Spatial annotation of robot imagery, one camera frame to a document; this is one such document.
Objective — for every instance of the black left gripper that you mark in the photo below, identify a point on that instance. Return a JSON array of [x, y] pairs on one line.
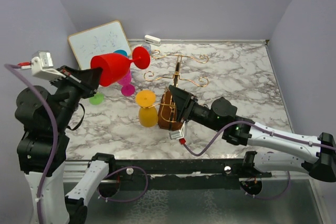
[[90, 77]]

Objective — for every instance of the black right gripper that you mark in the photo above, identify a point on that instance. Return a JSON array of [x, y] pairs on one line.
[[185, 103]]

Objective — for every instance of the green wine glass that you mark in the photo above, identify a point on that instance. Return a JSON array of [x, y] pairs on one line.
[[97, 99]]

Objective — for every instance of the red wine glass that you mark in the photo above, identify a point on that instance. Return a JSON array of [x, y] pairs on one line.
[[115, 66]]

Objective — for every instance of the yellow wine glass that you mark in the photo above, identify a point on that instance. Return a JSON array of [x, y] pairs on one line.
[[145, 99]]

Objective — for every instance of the pink wine glass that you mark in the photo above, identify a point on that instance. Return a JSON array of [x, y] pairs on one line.
[[127, 88]]

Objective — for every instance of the blue wine glass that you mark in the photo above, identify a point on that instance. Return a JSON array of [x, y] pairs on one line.
[[121, 52]]

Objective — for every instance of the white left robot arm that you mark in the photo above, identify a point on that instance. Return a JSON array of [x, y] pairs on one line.
[[42, 149]]

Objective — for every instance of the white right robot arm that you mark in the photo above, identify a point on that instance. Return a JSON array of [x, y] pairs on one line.
[[312, 155]]

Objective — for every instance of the wooden rack base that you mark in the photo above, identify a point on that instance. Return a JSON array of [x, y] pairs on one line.
[[167, 113]]

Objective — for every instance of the white eraser box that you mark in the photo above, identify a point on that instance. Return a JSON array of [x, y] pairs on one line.
[[152, 40]]

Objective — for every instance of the gold wire glass rack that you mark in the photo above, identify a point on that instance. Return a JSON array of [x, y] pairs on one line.
[[175, 77]]

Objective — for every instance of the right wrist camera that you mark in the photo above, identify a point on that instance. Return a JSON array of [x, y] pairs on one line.
[[179, 134]]

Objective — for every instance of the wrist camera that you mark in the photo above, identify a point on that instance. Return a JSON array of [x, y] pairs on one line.
[[42, 67], [179, 134]]

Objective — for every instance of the small whiteboard gold frame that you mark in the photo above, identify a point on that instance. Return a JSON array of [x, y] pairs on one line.
[[103, 39]]

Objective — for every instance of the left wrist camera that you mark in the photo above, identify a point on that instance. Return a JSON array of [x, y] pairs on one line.
[[42, 67]]

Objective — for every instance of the black mounting rail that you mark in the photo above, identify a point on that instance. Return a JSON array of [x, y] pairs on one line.
[[178, 174]]

